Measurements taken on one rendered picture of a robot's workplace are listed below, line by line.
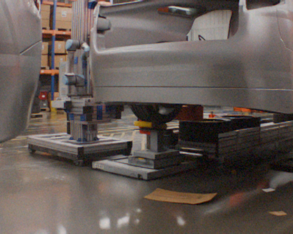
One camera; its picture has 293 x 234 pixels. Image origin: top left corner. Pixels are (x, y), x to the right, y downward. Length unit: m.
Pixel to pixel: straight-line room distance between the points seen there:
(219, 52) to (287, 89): 0.50
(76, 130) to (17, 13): 4.03
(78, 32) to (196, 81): 2.73
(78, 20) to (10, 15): 4.00
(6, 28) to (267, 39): 1.72
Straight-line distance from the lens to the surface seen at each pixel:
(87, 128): 5.12
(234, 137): 4.87
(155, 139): 4.37
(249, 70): 2.55
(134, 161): 4.33
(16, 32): 1.28
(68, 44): 4.75
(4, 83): 1.23
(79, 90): 4.86
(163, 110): 4.49
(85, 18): 5.20
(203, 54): 2.66
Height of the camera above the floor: 0.92
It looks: 4 degrees down
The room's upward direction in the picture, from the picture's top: straight up
